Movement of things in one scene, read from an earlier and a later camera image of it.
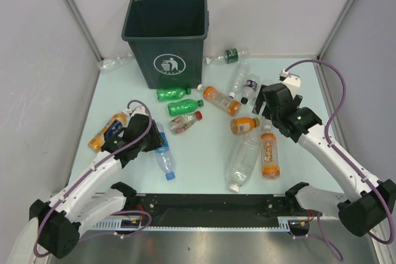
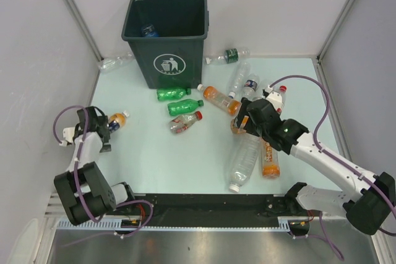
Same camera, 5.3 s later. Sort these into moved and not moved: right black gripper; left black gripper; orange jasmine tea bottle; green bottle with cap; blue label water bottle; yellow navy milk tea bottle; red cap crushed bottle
Moved: blue label water bottle; left black gripper; right black gripper
Not moved: orange jasmine tea bottle; red cap crushed bottle; yellow navy milk tea bottle; green bottle with cap
